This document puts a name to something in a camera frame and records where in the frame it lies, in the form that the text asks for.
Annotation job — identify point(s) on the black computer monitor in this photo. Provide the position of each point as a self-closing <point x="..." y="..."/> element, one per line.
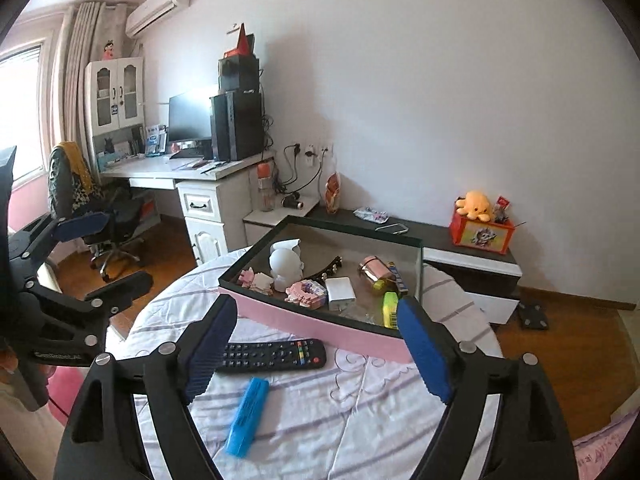
<point x="190" y="115"/>

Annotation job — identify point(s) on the black cardboard box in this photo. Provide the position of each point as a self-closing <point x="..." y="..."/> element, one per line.
<point x="240" y="75"/>

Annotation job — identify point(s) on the black hair clip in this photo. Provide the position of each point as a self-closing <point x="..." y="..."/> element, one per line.
<point x="327" y="267"/>

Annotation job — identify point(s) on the pink building block model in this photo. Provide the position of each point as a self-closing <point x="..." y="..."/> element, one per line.
<point x="305" y="294"/>
<point x="257" y="282"/>

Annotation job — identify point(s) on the blue pencil case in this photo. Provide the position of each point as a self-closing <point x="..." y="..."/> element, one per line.
<point x="247" y="417"/>

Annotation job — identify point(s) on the red packet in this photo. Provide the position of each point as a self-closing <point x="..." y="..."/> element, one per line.
<point x="502" y="207"/>

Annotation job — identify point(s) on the purple printed bedding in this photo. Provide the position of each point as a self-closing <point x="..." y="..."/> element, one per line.
<point x="600" y="452"/>

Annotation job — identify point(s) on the black floor scale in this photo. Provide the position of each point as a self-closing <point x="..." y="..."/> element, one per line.
<point x="532" y="316"/>

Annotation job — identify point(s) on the rose gold metal jar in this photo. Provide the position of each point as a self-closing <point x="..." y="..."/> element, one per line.
<point x="375" y="270"/>

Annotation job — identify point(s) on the yellow-green small bottle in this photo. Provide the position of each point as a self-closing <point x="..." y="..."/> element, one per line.
<point x="390" y="307"/>

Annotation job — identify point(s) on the person's left hand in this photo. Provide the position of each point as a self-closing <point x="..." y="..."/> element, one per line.
<point x="48" y="371"/>

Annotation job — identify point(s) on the clear plastic case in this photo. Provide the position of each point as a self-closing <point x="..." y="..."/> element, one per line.
<point x="395" y="228"/>

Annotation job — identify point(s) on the small black device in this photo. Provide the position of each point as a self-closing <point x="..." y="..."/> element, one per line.
<point x="292" y="201"/>

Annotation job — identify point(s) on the white glass-door cabinet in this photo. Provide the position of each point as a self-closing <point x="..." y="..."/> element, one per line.
<point x="115" y="90"/>

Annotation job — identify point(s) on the red printed box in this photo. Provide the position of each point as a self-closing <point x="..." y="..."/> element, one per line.
<point x="480" y="235"/>

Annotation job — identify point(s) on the pink cloth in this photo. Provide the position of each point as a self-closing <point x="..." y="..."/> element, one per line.
<point x="70" y="385"/>

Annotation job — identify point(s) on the blue striped small box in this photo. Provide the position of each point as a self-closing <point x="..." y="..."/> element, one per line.
<point x="398" y="280"/>

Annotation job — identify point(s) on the window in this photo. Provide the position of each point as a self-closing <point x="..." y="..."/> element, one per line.
<point x="20" y="110"/>

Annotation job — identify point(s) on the black office chair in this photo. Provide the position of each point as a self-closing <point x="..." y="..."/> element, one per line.
<point x="65" y="190"/>

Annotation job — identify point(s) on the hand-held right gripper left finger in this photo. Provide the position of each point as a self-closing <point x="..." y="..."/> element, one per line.
<point x="210" y="347"/>

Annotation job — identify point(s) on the beige curtain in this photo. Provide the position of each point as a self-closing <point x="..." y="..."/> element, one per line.
<point x="75" y="85"/>

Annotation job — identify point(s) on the blue packet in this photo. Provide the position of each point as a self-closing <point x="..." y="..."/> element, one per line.
<point x="155" y="140"/>

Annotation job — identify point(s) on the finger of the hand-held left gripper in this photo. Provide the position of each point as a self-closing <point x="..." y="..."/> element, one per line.
<point x="130" y="287"/>
<point x="82" y="225"/>

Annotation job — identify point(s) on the patterned tissue packet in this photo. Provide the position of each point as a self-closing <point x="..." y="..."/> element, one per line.
<point x="372" y="215"/>

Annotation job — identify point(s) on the orange-lid water bottle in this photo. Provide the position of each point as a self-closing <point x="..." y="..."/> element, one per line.
<point x="265" y="190"/>

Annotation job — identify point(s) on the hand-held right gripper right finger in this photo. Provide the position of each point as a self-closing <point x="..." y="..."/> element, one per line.
<point x="422" y="355"/>

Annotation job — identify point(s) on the yellow plush octopus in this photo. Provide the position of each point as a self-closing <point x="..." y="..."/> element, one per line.
<point x="475" y="202"/>

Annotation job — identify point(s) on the white air conditioner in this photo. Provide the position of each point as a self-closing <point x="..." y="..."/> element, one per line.
<point x="157" y="10"/>

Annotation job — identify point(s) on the white round figurine lamp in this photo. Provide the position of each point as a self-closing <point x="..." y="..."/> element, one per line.
<point x="282" y="265"/>

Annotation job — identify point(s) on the black remote control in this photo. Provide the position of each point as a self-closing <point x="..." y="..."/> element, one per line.
<point x="270" y="355"/>

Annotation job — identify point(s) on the yellow cloth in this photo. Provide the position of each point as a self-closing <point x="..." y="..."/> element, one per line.
<point x="77" y="170"/>

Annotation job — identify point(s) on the red triangular box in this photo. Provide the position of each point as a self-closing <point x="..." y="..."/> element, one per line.
<point x="242" y="42"/>

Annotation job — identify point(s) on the person's left forearm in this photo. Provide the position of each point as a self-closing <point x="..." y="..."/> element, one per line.
<point x="22" y="425"/>

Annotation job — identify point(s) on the pink green-rimmed storage box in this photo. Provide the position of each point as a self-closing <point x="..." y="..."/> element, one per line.
<point x="310" y="332"/>

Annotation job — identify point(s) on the black-top low cabinet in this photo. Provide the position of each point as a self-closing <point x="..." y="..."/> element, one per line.
<point x="435" y="240"/>

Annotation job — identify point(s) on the orange snack bag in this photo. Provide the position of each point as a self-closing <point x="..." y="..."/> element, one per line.
<point x="333" y="195"/>

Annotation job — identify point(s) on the white charger plug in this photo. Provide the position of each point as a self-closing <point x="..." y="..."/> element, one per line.
<point x="340" y="292"/>

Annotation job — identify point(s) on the white desk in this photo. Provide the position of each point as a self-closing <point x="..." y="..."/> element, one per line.
<point x="225" y="210"/>

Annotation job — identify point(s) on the black computer tower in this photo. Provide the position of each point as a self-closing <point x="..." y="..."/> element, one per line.
<point x="240" y="125"/>

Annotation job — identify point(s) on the white wall outlet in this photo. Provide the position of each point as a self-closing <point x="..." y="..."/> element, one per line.
<point x="317" y="152"/>

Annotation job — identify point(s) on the white striped quilt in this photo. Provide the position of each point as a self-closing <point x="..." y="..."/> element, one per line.
<point x="350" y="410"/>

